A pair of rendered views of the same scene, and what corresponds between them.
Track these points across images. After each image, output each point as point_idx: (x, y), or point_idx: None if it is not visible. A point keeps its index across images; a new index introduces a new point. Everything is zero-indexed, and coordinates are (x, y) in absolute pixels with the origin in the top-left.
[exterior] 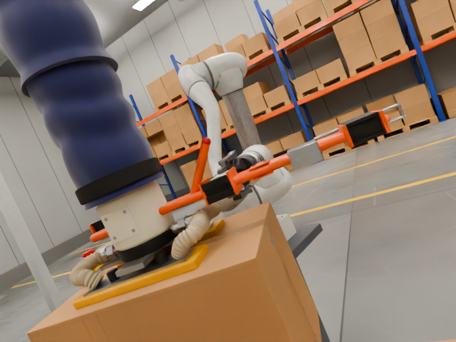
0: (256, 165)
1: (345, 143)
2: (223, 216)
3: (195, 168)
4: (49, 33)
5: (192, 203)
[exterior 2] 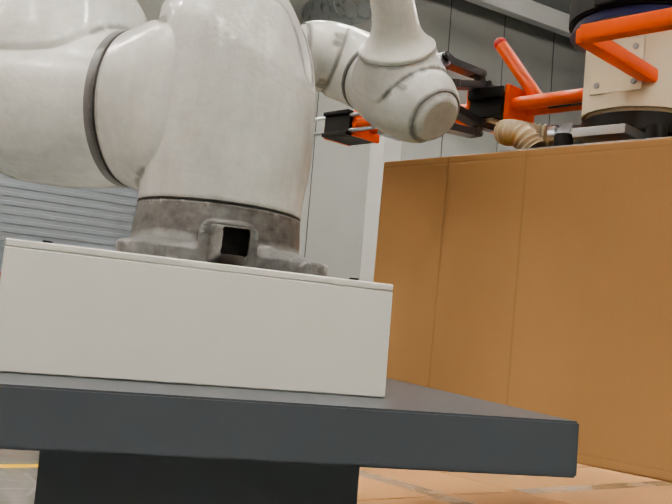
0: None
1: (364, 135)
2: (312, 142)
3: (525, 69)
4: None
5: (549, 113)
